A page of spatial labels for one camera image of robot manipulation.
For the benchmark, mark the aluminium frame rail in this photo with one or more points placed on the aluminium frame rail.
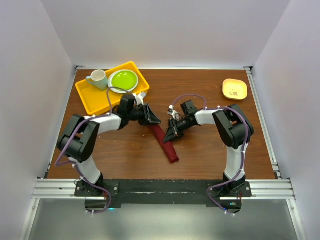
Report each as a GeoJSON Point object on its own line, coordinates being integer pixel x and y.
{"type": "Point", "coordinates": [278, 189]}

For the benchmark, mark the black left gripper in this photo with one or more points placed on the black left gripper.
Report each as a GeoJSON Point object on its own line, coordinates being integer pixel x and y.
{"type": "Point", "coordinates": [147, 115]}

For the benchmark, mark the yellow plastic tray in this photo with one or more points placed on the yellow plastic tray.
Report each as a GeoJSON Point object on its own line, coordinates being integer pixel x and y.
{"type": "Point", "coordinates": [95, 100]}

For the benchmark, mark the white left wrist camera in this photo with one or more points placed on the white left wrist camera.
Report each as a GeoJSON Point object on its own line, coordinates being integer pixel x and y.
{"type": "Point", "coordinates": [139, 98]}

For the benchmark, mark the light blue ceramic mug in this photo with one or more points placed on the light blue ceramic mug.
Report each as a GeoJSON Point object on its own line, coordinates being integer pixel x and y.
{"type": "Point", "coordinates": [98, 79]}

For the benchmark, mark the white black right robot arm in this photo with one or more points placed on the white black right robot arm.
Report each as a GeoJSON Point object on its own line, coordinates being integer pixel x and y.
{"type": "Point", "coordinates": [235, 131]}

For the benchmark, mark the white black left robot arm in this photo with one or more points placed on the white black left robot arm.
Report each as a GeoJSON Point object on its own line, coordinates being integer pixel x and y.
{"type": "Point", "coordinates": [78, 139]}

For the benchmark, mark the dark red cloth napkin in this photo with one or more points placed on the dark red cloth napkin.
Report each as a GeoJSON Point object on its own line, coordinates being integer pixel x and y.
{"type": "Point", "coordinates": [167, 147]}

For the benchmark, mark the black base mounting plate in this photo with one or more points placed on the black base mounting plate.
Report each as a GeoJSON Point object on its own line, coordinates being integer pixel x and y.
{"type": "Point", "coordinates": [174, 192]}

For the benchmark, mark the small yellow square dish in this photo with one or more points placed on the small yellow square dish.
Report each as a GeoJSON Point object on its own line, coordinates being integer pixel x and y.
{"type": "Point", "coordinates": [234, 89]}

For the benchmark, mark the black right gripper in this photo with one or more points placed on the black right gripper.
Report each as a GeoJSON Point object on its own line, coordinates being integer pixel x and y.
{"type": "Point", "coordinates": [173, 132]}

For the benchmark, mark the green plate white rim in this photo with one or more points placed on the green plate white rim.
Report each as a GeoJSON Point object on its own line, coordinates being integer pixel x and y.
{"type": "Point", "coordinates": [123, 81]}

